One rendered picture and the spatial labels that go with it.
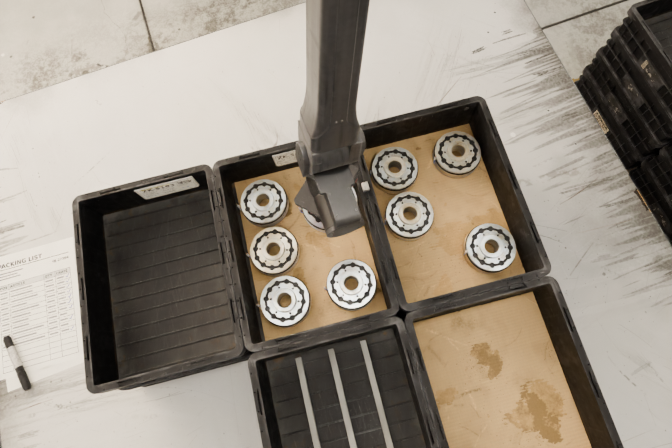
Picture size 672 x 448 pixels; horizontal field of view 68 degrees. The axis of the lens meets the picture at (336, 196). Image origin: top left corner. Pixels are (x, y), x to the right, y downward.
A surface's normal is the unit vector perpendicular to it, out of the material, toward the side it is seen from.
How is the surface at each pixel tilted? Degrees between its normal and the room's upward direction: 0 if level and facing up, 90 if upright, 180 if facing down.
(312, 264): 0
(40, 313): 0
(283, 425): 0
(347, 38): 82
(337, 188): 9
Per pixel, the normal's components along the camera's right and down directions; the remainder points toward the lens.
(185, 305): -0.05, -0.32
